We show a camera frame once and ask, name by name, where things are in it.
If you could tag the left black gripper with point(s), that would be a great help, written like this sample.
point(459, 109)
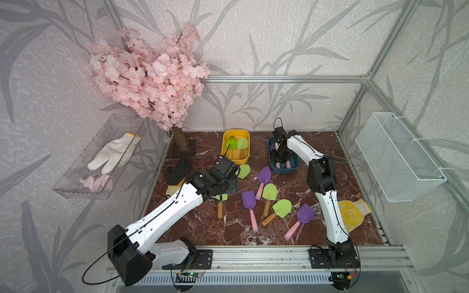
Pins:
point(234, 188)

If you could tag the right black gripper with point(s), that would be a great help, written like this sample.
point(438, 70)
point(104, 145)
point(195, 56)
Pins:
point(286, 158)

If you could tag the large green shovel blue tip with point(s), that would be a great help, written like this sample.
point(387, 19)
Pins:
point(231, 145)

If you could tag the green shovel wooden handle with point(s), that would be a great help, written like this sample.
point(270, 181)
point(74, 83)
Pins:
point(269, 194)
point(242, 145)
point(281, 209)
point(244, 171)
point(220, 199)

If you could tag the yellow plastic storage box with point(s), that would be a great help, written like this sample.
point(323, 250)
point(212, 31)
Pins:
point(238, 133)

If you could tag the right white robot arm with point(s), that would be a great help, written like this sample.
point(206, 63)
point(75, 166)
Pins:
point(323, 181)

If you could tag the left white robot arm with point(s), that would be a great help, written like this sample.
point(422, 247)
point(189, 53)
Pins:
point(133, 250)

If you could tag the dark teal storage box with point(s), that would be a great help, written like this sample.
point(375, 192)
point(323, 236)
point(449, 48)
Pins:
point(294, 159)

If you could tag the black and yellow glove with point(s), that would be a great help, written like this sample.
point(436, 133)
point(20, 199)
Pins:
point(176, 175)

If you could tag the yellow dotted work glove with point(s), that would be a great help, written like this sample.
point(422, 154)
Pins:
point(353, 213)

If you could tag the white cotton glove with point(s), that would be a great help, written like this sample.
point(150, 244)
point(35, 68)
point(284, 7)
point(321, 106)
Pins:
point(115, 153)

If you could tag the pink cherry blossom tree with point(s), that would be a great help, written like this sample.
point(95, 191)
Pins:
point(158, 84)

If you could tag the pink blossom sprig on shelf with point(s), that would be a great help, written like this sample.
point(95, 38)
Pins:
point(98, 182)

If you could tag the aluminium front rail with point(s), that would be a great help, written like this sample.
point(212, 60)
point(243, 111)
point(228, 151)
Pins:
point(296, 258)

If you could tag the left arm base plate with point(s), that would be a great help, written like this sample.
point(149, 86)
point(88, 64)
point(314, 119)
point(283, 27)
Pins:
point(201, 259)

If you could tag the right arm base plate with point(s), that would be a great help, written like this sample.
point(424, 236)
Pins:
point(321, 258)

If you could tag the white wire mesh basket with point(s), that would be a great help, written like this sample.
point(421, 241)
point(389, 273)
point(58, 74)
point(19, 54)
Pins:
point(402, 167)

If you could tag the clear acrylic wall shelf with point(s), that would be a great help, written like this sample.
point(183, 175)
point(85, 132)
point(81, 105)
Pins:
point(96, 171)

